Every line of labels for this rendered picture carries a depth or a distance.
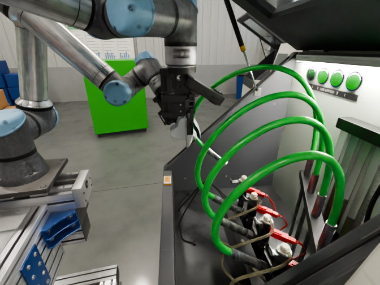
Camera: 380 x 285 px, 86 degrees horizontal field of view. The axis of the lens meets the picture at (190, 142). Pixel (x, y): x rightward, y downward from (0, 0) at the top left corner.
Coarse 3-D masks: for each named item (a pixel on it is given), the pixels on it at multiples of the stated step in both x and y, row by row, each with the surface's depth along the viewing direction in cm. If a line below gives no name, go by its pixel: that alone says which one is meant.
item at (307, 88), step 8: (264, 64) 55; (272, 64) 54; (232, 72) 58; (240, 72) 57; (288, 72) 53; (296, 72) 53; (224, 80) 59; (304, 80) 53; (304, 88) 54; (200, 96) 63; (312, 96) 54; (200, 144) 69; (312, 144) 59; (312, 160) 60
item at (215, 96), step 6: (192, 78) 49; (186, 84) 48; (192, 84) 48; (198, 84) 49; (204, 84) 51; (198, 90) 49; (204, 90) 49; (210, 90) 50; (216, 90) 51; (204, 96) 50; (210, 96) 50; (216, 96) 50; (222, 96) 51; (216, 102) 51; (222, 102) 52
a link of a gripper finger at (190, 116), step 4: (192, 104) 50; (192, 108) 50; (192, 112) 49; (188, 116) 49; (192, 116) 49; (188, 120) 50; (192, 120) 50; (188, 124) 51; (192, 124) 50; (188, 128) 52; (192, 128) 51; (188, 132) 52; (192, 132) 52
